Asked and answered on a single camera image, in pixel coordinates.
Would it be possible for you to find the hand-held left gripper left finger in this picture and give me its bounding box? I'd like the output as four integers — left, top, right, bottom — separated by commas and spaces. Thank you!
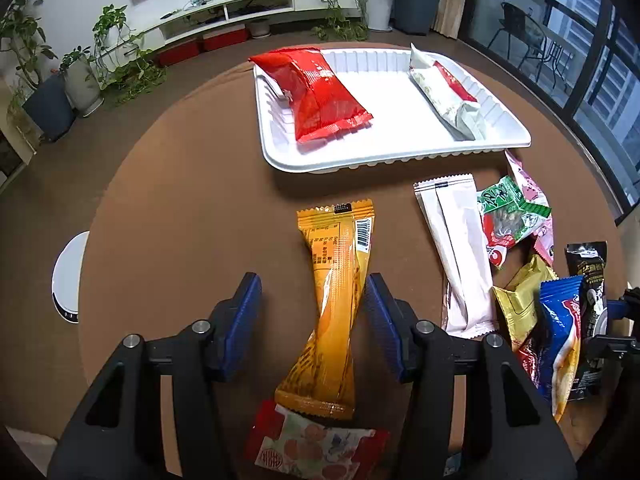
47, 272, 262, 480

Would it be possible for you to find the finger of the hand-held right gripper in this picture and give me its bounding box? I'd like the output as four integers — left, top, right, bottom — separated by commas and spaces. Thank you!
607, 285, 640, 321
585, 332, 640, 361

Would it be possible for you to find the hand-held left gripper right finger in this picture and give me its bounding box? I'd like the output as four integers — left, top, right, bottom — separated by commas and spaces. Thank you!
364, 272, 578, 480

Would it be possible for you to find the black snack packet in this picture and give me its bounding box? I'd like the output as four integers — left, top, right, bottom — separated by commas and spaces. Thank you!
565, 241, 608, 402

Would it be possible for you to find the blue and orange snack packet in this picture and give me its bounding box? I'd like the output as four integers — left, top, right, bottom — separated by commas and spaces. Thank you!
535, 275, 586, 423

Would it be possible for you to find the long orange snack packet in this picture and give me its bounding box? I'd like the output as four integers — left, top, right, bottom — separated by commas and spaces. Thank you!
274, 199, 375, 420

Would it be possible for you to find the gold snack packet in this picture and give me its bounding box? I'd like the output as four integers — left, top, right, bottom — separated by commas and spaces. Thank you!
492, 255, 558, 351

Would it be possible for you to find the long white snack packet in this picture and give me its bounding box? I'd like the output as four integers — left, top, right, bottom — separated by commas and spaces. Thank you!
413, 173, 498, 338

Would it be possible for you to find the pink snack packet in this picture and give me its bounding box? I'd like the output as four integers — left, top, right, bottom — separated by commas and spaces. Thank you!
504, 149, 556, 267

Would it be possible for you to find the white plastic tray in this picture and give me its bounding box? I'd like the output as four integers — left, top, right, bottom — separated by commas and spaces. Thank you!
252, 47, 532, 175

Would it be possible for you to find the dark red snack packet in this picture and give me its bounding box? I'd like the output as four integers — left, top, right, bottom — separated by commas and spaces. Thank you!
515, 342, 548, 391

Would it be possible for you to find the red fruit print snack packet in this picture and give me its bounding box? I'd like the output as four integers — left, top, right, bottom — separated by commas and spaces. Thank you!
244, 400, 391, 480

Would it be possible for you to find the green snack packet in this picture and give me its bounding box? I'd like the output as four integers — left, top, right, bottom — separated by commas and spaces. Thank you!
477, 175, 552, 268

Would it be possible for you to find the white round device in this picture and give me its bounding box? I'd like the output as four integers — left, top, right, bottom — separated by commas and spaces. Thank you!
51, 231, 91, 324

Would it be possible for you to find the large red snack packet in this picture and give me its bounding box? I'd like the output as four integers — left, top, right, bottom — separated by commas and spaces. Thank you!
248, 47, 375, 143

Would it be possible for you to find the black framed glass door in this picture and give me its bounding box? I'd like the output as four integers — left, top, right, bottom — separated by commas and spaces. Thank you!
457, 0, 640, 226

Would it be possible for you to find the white and red snack packet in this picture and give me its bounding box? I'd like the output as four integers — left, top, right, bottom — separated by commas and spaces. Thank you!
407, 42, 488, 141

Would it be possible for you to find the trailing green plant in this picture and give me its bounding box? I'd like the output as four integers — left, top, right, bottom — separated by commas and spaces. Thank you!
91, 4, 168, 107

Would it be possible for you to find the balcony table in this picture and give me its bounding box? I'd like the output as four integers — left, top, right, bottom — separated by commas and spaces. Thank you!
522, 25, 576, 93

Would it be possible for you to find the red storage box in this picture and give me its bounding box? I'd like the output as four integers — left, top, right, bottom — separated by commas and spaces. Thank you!
202, 26, 249, 52
159, 39, 203, 67

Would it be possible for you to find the plant in white round pot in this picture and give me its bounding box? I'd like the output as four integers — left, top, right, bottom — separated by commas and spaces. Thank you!
59, 46, 105, 117

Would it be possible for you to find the wooden cupboard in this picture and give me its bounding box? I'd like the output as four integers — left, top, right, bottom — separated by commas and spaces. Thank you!
0, 120, 38, 191

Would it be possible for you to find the plant in dark blue pot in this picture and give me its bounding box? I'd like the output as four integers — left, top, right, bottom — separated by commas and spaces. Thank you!
0, 0, 77, 142

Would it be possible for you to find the leafy vine plant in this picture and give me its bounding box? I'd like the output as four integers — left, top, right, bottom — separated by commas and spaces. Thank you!
306, 0, 372, 42

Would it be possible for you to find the black balcony chair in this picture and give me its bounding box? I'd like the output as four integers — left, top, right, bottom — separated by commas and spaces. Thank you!
487, 2, 546, 63

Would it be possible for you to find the white television cabinet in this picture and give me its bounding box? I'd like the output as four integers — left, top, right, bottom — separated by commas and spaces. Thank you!
142, 0, 363, 56

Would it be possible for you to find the beige curtain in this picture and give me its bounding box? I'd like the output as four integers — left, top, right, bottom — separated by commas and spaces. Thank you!
434, 0, 473, 41

